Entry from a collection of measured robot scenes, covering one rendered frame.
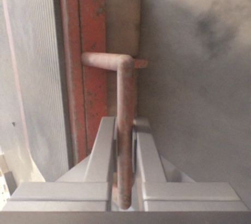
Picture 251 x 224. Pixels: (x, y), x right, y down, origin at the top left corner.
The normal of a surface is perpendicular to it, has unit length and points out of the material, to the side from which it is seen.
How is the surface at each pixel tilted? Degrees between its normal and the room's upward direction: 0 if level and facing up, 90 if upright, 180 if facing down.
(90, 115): 90
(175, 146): 0
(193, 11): 0
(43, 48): 0
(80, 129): 90
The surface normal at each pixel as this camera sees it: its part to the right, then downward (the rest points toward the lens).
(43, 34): -0.76, 0.18
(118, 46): 0.36, 0.27
